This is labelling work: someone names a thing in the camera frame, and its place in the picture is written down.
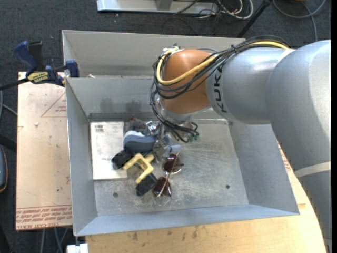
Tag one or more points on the white flat printed box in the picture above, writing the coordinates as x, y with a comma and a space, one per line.
105, 146

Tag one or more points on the brown cardboard board, red print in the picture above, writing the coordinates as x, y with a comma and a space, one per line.
42, 154

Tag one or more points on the grey metal bin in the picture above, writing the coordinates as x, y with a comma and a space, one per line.
205, 173

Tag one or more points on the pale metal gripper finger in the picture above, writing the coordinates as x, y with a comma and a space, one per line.
161, 150
152, 128

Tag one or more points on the dark grey small object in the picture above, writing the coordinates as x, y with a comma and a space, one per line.
137, 124

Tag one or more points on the brown-lens thin-frame sunglasses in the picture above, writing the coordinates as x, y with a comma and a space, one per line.
172, 163

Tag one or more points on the pale yellow sunglasses, black lenses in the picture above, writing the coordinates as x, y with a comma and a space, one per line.
140, 165

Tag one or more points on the blue-grey curved plastic object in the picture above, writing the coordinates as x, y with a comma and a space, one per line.
138, 142

